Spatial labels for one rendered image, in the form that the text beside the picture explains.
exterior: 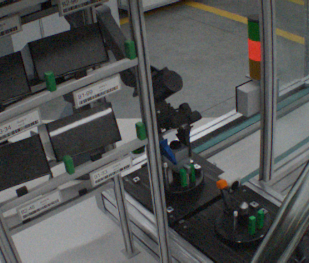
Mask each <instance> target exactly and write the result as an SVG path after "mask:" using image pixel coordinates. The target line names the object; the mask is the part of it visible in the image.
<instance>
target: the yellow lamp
mask: <svg viewBox="0 0 309 263"><path fill-rule="evenodd" d="M249 75H250V77H252V79H256V80H260V79H261V65H260V61H255V60H252V59H251V58H249Z"/></svg>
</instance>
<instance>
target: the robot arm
mask: <svg viewBox="0 0 309 263"><path fill-rule="evenodd" d="M95 14H96V18H97V22H99V23H100V24H99V25H100V29H101V30H102V34H103V37H104V39H105V42H106V43H107V44H108V47H109V48H110V50H111V51H112V53H113V54H114V56H115V58H116V60H117V61H120V60H122V59H125V58H126V57H125V55H126V54H125V45H124V41H126V40H127V39H126V37H125V36H124V34H123V32H122V31H121V29H120V28H119V26H118V24H117V22H116V20H115V19H114V18H113V16H112V14H111V10H110V8H109V6H107V5H106V4H98V5H96V6H95ZM64 18H65V19H66V21H67V22H68V23H69V25H70V29H73V28H78V27H81V26H84V25H85V23H84V20H83V11H82V10H80V11H77V12H74V13H71V14H67V15H65V16H64ZM118 73H119V75H120V78H121V80H122V82H123V83H124V84H125V85H126V86H129V87H131V88H133V87H134V92H133V95H132V96H133V97H137V96H138V89H137V80H136V75H135V67H134V66H133V67H130V68H127V69H124V70H122V71H120V72H118ZM150 74H151V80H152V91H153V97H154V108H155V119H156V124H157V136H159V147H160V153H161V154H163V156H165V157H166V158H167V159H169V160H170V161H171V162H172V163H173V164H174V165H177V160H176V159H175V156H174V154H173V153H172V151H171V149H170V147H169V145H168V139H164V136H166V135H168V134H170V133H172V132H174V131H176V130H177V132H178V133H177V134H175V135H176V137H177V139H178V140H179V141H180V142H181V143H182V144H184V145H185V146H187V147H188V149H189V157H191V156H192V151H191V142H190V132H191V128H193V127H194V125H193V126H191V124H192V123H194V122H196V121H198V120H200V119H201V118H202V115H201V113H200V112H198V111H197V110H194V111H192V110H191V108H190V106H189V104H188V103H182V104H180V105H179V107H178V108H176V109H175V108H174V107H173V106H172V105H171V103H167V102H166V100H165V99H168V98H169V97H170V96H172V95H174V94H175V93H177V92H178V91H180V90H181V89H182V87H183V79H182V78H181V76H180V75H179V74H177V73H176V72H175V71H172V70H169V69H168V68H167V67H166V66H165V67H163V68H162V69H161V70H159V69H158V68H156V67H154V66H152V65H151V64H150ZM91 84H93V83H91ZM91 84H89V85H91ZM89 85H86V86H89ZM86 86H83V87H81V88H78V89H76V90H79V89H82V88H84V87H86ZM76 90H73V91H71V92H69V93H66V94H64V95H63V97H64V99H65V101H67V102H69V103H71V105H72V109H73V113H72V115H73V114H76V113H79V112H81V111H85V110H89V109H91V108H93V107H91V106H90V103H89V104H87V105H85V106H82V107H79V108H78V109H76V107H75V102H74V98H73V92H74V91H76ZM163 130H166V131H164V132H162V131H163Z"/></svg>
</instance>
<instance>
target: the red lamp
mask: <svg viewBox="0 0 309 263"><path fill-rule="evenodd" d="M248 54H249V58H251V59H252V60H255V61H260V60H261V51H260V42H255V41H252V40H249V39H248Z"/></svg>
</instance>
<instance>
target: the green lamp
mask: <svg viewBox="0 0 309 263"><path fill-rule="evenodd" d="M247 27H248V39H249V40H252V41H255V42H260V38H259V30H260V28H259V23H254V22H252V21H250V20H248V19H247Z"/></svg>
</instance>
